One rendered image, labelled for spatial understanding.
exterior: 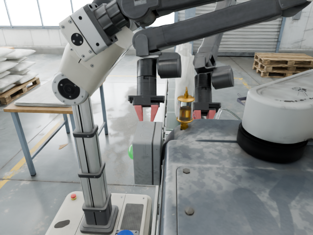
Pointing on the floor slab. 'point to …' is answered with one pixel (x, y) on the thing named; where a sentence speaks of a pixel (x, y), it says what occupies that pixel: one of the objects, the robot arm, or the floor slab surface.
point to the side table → (14, 109)
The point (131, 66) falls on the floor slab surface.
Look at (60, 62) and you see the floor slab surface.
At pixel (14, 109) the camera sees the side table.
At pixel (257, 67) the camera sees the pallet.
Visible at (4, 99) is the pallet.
